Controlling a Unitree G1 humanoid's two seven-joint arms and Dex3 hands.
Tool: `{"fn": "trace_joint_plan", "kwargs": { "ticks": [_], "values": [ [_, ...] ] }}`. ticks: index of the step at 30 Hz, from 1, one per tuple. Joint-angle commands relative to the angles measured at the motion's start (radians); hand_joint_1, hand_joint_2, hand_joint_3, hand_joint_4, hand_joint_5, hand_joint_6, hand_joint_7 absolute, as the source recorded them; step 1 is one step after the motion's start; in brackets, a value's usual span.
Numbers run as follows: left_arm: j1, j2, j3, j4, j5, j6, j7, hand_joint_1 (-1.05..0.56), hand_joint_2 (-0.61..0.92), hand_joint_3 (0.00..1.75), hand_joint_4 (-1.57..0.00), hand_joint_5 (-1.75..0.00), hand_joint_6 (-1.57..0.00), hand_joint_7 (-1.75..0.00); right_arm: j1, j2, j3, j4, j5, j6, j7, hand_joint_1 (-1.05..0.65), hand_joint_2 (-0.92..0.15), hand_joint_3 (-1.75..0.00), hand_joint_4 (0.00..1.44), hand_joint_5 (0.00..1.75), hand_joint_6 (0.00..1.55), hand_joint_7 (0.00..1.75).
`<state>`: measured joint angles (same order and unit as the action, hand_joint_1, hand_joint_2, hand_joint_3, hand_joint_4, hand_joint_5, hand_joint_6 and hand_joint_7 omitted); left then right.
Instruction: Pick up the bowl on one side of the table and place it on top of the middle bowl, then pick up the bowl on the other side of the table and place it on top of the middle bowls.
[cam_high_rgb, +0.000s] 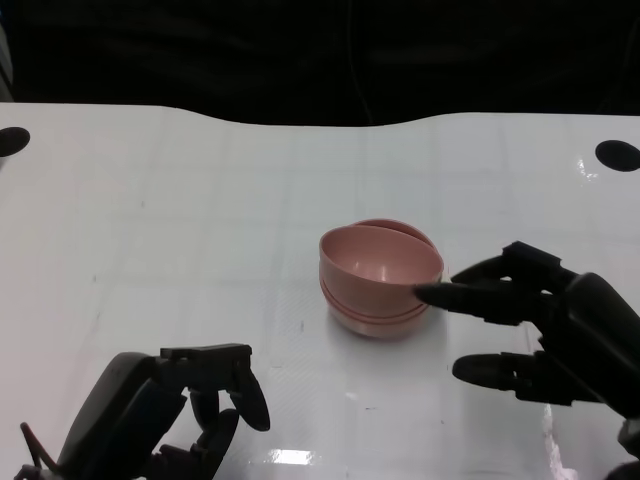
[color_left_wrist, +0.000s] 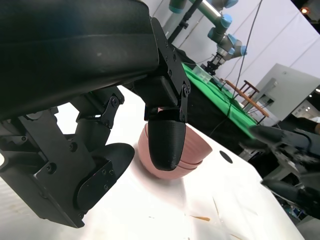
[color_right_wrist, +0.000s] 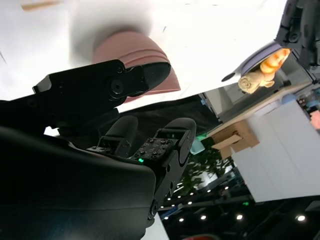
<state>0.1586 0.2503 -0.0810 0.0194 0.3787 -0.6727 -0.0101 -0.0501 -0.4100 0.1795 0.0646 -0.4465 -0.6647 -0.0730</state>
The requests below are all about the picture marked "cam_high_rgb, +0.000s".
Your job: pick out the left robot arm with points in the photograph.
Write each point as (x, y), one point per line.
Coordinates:
(35, 474)

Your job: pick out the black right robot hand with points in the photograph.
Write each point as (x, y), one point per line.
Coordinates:
(590, 340)

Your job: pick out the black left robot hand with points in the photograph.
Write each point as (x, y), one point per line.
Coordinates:
(125, 415)

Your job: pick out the black table grommet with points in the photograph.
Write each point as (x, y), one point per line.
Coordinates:
(12, 140)
(617, 156)

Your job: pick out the pink plastic bowl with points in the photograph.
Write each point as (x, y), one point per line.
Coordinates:
(375, 330)
(370, 260)
(411, 231)

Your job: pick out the grey background object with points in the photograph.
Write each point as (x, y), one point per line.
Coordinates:
(5, 75)

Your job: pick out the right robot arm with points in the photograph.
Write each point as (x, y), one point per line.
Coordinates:
(630, 450)

